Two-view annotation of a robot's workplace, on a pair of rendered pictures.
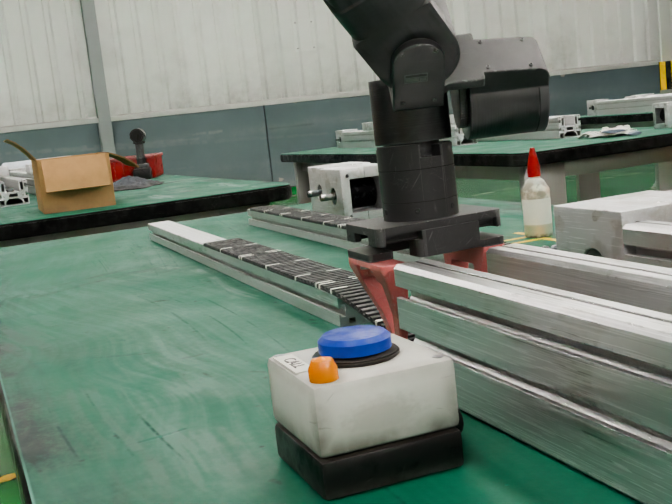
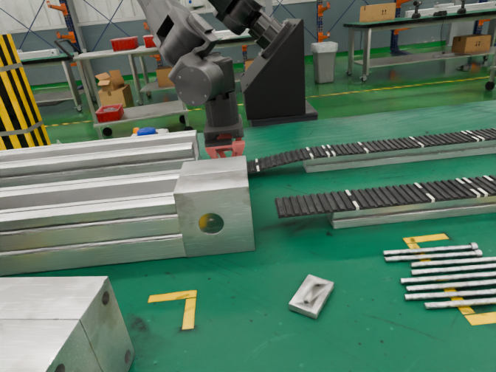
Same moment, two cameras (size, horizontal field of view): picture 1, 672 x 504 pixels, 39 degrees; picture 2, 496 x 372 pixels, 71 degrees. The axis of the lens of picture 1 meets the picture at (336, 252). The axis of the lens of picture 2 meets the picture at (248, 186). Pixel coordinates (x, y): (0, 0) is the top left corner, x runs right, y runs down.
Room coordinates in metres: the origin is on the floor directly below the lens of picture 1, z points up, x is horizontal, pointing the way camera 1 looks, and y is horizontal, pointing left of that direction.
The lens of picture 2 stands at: (0.96, -0.62, 1.05)
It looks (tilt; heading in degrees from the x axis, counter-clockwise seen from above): 26 degrees down; 111
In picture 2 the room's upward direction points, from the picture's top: 6 degrees counter-clockwise
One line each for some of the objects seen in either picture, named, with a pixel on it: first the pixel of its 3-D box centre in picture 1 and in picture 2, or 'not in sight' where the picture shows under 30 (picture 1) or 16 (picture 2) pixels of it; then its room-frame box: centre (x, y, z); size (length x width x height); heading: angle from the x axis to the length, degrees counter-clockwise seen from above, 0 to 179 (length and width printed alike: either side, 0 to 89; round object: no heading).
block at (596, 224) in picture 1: (628, 259); (218, 199); (0.77, -0.24, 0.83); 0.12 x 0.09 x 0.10; 110
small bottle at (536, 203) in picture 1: (535, 192); not in sight; (1.27, -0.27, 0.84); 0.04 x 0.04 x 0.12
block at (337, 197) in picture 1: (349, 193); not in sight; (1.69, -0.04, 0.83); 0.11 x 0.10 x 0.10; 110
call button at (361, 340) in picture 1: (355, 349); (146, 133); (0.51, 0.00, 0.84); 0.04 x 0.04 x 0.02
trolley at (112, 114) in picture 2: not in sight; (131, 88); (-1.29, 2.37, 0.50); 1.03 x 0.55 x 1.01; 33
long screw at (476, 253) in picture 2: not in sight; (432, 256); (1.04, -0.26, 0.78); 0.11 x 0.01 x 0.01; 16
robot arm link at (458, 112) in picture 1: (417, 109); (215, 76); (0.72, -0.07, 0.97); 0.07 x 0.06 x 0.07; 91
